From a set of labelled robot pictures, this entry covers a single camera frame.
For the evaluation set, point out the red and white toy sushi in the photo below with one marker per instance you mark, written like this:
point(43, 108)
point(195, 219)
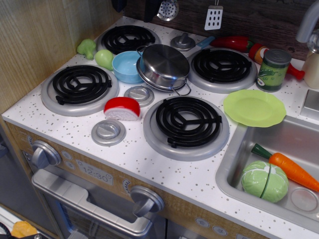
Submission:
point(122, 108)

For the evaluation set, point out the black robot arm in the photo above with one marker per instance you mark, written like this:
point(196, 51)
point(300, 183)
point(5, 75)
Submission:
point(144, 10)

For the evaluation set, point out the light green plastic plate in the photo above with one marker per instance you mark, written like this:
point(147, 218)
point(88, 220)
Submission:
point(254, 108)

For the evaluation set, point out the front right black burner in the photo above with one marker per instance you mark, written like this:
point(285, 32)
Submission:
point(186, 128)

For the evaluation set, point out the black burner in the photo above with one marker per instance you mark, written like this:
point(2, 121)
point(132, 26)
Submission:
point(221, 70)
point(186, 128)
point(126, 38)
point(79, 90)

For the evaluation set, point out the grey stovetop knob middle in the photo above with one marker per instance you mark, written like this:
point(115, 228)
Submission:
point(143, 95)

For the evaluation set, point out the grey stovetop knob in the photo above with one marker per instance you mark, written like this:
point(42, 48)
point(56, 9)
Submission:
point(108, 132)
point(143, 95)
point(182, 43)

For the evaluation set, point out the stainless steel toy pot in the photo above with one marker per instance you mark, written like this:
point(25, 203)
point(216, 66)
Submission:
point(163, 68)

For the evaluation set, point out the grey stovetop knob front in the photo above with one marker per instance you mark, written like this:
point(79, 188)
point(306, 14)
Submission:
point(108, 132)

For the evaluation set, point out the light blue plastic bowl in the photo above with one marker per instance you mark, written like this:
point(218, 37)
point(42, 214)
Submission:
point(125, 67)

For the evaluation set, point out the back right black burner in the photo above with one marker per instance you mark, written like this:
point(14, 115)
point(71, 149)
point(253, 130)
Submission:
point(221, 70)

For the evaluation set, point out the grey stovetop knob back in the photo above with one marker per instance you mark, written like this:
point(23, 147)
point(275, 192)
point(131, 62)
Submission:
point(182, 43)

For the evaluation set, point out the grey oven dial right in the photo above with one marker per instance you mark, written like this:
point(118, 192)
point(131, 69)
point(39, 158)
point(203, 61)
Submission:
point(145, 201)

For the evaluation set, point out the grey oven dial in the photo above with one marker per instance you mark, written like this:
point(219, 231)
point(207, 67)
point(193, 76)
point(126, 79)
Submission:
point(145, 201)
point(44, 155)

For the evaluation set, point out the green toy pear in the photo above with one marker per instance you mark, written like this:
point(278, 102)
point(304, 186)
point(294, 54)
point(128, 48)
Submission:
point(104, 58)

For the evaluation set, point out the front left black burner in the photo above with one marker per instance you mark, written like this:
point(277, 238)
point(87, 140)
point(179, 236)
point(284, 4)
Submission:
point(79, 90)

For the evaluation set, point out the back left black burner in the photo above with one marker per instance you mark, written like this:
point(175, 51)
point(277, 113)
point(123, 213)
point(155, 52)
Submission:
point(126, 38)

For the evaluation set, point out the green toy broccoli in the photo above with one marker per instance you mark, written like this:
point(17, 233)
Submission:
point(87, 47)

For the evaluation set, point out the hanging metal strainer ladle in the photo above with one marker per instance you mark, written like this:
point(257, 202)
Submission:
point(168, 10)

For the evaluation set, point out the red toy chili pepper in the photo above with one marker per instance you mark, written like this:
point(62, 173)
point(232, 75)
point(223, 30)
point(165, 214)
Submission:
point(239, 43)

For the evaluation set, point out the hanging white slotted spatula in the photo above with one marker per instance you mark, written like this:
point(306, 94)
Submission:
point(214, 17)

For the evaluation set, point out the green toy cabbage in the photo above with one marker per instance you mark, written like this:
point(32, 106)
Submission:
point(264, 180)

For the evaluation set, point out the green toy peas can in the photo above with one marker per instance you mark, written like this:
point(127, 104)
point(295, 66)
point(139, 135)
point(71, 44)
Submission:
point(273, 70)

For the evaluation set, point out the red toy ketchup bottle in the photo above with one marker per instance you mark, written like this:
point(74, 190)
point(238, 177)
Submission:
point(256, 53)

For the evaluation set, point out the grey oven dial left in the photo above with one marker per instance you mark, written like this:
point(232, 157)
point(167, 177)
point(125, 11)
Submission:
point(44, 155)

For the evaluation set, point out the stainless steel sink basin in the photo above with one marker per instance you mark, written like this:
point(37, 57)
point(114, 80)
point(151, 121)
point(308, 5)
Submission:
point(296, 139)

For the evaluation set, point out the orange toy carrot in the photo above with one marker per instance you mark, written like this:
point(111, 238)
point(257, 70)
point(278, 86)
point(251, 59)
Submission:
point(292, 170)

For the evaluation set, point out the cream toy milk bottle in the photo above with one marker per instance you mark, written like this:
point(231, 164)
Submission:
point(311, 69)

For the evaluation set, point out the yellow object bottom left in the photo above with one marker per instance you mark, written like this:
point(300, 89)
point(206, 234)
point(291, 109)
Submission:
point(23, 229)

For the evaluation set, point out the silver toy faucet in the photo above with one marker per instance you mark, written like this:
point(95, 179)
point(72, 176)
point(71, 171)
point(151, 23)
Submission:
point(307, 32)

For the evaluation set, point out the blue handled toy utensil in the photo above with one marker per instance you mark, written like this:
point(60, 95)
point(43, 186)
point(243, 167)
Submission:
point(204, 43)

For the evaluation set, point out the grey oven door handle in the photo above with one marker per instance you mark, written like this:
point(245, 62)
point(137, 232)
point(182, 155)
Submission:
point(86, 217)

